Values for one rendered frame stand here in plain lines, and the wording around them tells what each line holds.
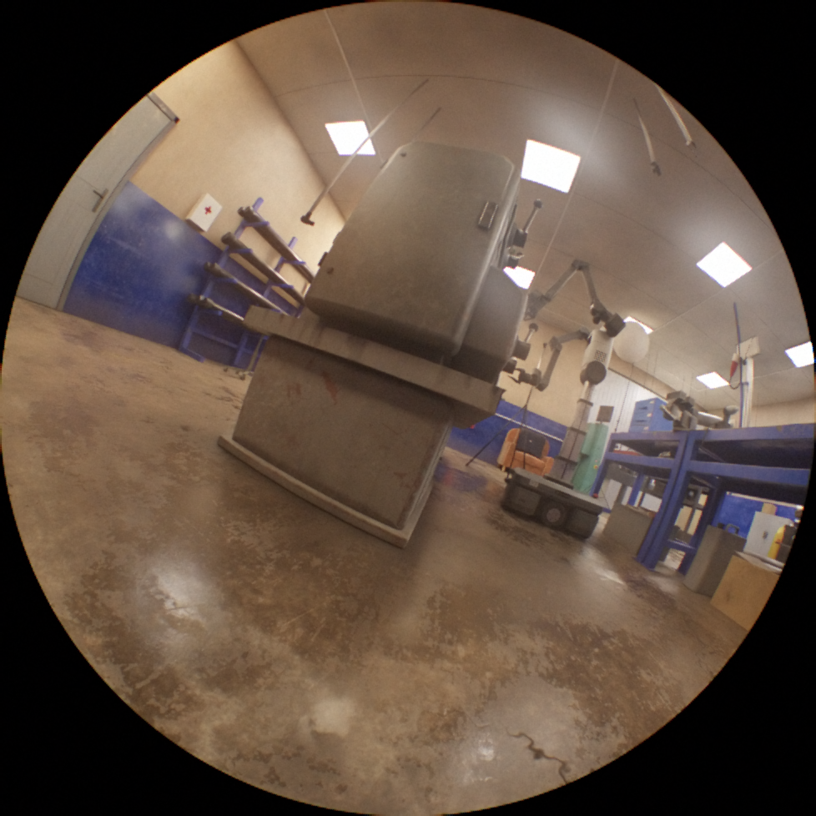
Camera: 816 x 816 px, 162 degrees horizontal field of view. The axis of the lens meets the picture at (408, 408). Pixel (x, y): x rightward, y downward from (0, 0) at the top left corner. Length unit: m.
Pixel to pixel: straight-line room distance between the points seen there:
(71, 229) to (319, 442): 3.05
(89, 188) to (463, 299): 3.26
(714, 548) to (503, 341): 1.60
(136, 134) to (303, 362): 3.18
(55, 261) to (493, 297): 3.32
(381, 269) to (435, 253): 0.15
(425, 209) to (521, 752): 1.14
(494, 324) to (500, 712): 0.84
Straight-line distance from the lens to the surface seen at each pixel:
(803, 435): 1.59
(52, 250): 3.29
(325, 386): 0.80
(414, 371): 0.70
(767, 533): 6.93
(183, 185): 3.74
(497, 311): 0.83
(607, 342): 2.23
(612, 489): 5.78
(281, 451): 0.87
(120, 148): 3.50
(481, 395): 0.69
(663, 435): 2.25
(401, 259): 0.80
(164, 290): 3.70
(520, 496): 1.81
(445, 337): 0.69
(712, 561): 1.91
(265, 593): 0.47
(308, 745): 0.35
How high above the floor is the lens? 0.32
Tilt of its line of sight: 1 degrees up
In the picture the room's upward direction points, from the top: 22 degrees clockwise
